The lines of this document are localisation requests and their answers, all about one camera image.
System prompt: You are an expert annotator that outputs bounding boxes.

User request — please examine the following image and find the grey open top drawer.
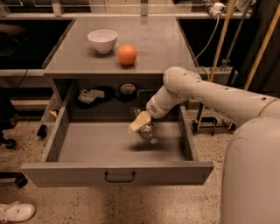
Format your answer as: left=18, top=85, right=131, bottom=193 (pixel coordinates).
left=21, top=101, right=214, bottom=187

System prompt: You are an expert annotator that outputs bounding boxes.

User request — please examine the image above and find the black drawer handle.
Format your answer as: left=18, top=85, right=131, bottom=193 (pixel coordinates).
left=104, top=171, right=135, bottom=183

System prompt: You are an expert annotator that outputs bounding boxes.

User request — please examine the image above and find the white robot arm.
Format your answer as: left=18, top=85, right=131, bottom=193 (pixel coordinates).
left=129, top=66, right=280, bottom=224

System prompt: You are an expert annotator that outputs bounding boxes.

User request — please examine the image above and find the grey wall junction box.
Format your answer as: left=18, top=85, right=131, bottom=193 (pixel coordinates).
left=197, top=66, right=232, bottom=85

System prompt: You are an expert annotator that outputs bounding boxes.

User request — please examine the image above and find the orange ball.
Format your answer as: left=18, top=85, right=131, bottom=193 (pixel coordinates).
left=117, top=44, right=137, bottom=66

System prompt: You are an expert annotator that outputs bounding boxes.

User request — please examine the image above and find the white sneaker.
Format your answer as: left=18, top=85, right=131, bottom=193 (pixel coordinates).
left=0, top=201, right=36, bottom=223

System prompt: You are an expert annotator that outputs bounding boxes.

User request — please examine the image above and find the white ceramic bowl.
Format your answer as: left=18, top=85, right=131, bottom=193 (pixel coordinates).
left=87, top=29, right=118, bottom=53

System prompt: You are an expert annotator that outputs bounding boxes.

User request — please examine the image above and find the clear plastic water bottle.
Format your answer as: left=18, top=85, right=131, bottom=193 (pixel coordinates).
left=130, top=107, right=158, bottom=144

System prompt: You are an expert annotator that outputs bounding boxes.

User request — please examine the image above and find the black chair caster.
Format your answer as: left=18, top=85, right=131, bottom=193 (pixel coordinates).
left=15, top=175, right=28, bottom=188
left=0, top=138, right=16, bottom=149

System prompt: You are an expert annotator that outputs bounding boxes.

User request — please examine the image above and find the black object with white cards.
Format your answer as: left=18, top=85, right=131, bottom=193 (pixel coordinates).
left=76, top=86, right=115, bottom=109

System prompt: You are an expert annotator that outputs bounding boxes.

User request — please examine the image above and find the black chair caster front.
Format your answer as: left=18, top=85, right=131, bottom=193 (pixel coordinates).
left=15, top=175, right=28, bottom=188

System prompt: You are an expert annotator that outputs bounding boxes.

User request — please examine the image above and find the white power adapter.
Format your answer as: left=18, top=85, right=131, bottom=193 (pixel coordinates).
left=208, top=3, right=225, bottom=18

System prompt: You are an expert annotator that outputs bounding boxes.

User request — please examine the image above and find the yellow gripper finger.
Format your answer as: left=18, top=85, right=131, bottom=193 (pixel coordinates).
left=128, top=111, right=151, bottom=133

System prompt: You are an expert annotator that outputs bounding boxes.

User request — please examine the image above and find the grey counter cabinet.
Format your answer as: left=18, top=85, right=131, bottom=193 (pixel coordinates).
left=44, top=16, right=196, bottom=121

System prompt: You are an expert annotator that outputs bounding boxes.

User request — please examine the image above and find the black tape roll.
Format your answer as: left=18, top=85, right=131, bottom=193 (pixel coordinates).
left=119, top=83, right=137, bottom=102

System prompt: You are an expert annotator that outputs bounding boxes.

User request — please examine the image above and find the white power cable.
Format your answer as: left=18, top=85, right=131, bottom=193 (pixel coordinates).
left=191, top=14, right=221, bottom=82

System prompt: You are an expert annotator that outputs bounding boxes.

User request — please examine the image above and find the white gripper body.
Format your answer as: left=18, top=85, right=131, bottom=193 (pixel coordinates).
left=146, top=86, right=190, bottom=119

